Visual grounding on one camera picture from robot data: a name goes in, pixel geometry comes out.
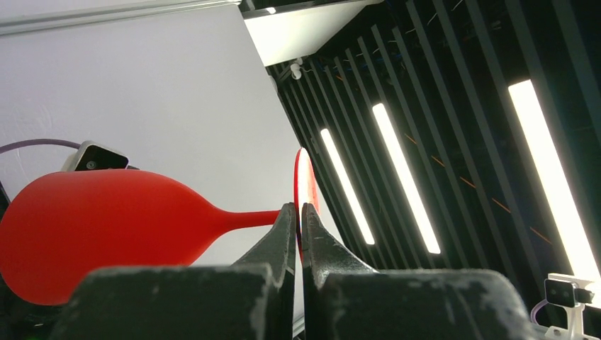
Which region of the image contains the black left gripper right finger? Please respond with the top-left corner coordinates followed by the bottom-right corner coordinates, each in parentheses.
top-left (301, 204), bottom-right (537, 339)

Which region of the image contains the red wine glass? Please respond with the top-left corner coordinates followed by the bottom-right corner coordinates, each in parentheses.
top-left (0, 147), bottom-right (321, 307)

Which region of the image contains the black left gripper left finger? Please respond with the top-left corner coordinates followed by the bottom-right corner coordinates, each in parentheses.
top-left (50, 203), bottom-right (297, 339)

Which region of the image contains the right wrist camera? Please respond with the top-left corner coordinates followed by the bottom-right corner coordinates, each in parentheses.
top-left (61, 140), bottom-right (137, 171)

